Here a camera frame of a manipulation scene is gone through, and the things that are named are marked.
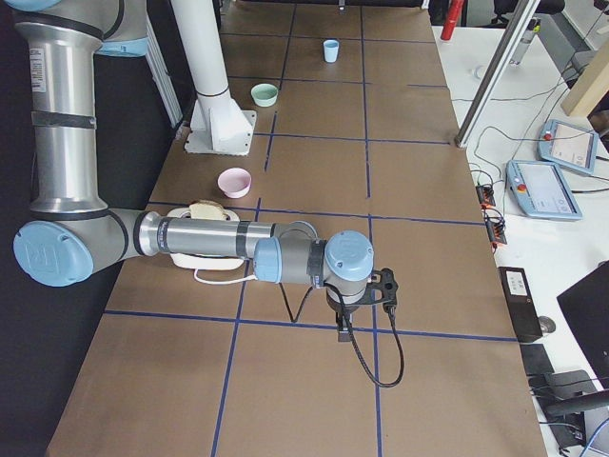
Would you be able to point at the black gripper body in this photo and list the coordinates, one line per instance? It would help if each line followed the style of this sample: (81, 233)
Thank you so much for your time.
(343, 311)

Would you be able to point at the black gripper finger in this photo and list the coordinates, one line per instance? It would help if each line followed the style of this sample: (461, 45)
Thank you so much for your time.
(342, 331)

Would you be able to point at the light blue cup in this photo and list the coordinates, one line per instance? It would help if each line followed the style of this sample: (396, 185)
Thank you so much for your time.
(331, 48)

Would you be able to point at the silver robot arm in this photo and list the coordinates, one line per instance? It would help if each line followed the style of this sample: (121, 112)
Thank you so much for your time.
(74, 233)

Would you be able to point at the pink bowl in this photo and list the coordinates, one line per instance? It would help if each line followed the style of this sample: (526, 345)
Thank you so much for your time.
(234, 183)

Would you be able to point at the bread slice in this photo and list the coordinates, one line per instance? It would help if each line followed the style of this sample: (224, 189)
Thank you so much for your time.
(207, 210)

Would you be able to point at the near orange black connector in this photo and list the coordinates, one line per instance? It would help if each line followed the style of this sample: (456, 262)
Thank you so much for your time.
(495, 227)

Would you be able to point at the orange black connector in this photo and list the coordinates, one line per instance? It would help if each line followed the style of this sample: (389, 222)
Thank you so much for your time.
(485, 195)
(495, 227)

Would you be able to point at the black box with label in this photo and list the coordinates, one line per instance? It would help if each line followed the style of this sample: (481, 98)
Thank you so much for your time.
(525, 320)

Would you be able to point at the far orange black connector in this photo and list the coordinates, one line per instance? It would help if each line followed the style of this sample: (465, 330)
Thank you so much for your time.
(485, 195)

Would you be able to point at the green bowl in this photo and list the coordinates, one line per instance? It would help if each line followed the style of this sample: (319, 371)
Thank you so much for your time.
(264, 95)

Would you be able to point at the near teach pendant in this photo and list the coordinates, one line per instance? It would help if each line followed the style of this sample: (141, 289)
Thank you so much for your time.
(541, 190)

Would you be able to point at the teach pendant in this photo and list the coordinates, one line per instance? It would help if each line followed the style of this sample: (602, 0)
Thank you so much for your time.
(541, 190)
(569, 146)

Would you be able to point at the black monitor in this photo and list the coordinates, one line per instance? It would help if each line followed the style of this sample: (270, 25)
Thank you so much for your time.
(585, 309)

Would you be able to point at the far teach pendant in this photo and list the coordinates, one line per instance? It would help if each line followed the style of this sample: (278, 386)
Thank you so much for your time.
(569, 146)

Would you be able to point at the red cylinder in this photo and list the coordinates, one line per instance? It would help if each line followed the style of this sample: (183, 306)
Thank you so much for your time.
(451, 20)

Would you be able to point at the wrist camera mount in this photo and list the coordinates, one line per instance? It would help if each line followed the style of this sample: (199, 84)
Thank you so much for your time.
(381, 289)

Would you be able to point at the white pedestal column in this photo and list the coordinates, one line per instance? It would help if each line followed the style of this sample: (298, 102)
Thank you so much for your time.
(217, 125)

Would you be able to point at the aluminium frame post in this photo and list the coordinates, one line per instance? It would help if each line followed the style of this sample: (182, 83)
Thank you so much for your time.
(512, 35)

